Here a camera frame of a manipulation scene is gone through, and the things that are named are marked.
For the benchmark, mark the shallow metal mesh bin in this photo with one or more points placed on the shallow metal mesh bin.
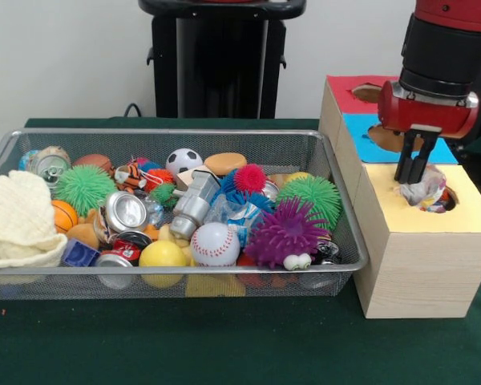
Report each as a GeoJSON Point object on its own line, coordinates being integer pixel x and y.
{"type": "Point", "coordinates": [264, 140]}

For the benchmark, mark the white baseball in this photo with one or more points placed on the white baseball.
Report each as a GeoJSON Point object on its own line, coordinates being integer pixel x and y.
{"type": "Point", "coordinates": [215, 244]}

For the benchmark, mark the yellow smiley ball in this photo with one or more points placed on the yellow smiley ball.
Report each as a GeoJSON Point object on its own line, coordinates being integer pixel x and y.
{"type": "Point", "coordinates": [163, 254]}

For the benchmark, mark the cream knitted cloth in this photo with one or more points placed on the cream knitted cloth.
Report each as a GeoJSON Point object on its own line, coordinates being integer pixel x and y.
{"type": "Point", "coordinates": [16, 216]}

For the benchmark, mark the colourful patterned cloth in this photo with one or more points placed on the colourful patterned cloth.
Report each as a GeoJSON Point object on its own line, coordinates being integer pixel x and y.
{"type": "Point", "coordinates": [431, 192]}

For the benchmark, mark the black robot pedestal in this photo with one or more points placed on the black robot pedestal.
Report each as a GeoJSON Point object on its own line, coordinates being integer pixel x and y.
{"type": "Point", "coordinates": [232, 60]}

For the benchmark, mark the small pink spiky ball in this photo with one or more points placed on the small pink spiky ball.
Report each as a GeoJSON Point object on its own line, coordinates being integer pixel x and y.
{"type": "Point", "coordinates": [250, 177]}

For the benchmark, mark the green puffer ball with eyes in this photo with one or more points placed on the green puffer ball with eyes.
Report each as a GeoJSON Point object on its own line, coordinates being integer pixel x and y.
{"type": "Point", "coordinates": [316, 192]}

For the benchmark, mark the wooden box with three holes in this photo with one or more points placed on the wooden box with three holes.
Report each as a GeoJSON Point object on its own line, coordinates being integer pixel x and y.
{"type": "Point", "coordinates": [425, 272]}

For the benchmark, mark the orange round sponge disc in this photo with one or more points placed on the orange round sponge disc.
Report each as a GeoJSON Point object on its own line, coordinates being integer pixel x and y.
{"type": "Point", "coordinates": [225, 162]}

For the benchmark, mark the small soccer ball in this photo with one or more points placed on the small soccer ball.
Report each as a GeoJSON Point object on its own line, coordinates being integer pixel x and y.
{"type": "Point", "coordinates": [184, 160]}

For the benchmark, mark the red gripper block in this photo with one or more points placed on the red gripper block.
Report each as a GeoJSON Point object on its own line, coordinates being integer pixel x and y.
{"type": "Point", "coordinates": [425, 116]}

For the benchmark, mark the crushed silver can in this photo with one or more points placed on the crushed silver can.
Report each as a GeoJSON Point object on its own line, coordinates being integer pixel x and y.
{"type": "Point", "coordinates": [126, 210]}

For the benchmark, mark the purple spiky fish toy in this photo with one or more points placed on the purple spiky fish toy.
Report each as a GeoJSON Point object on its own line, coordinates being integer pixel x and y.
{"type": "Point", "coordinates": [286, 234]}

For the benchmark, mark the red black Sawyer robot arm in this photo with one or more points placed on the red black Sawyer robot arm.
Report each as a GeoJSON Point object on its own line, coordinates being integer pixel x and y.
{"type": "Point", "coordinates": [445, 44]}

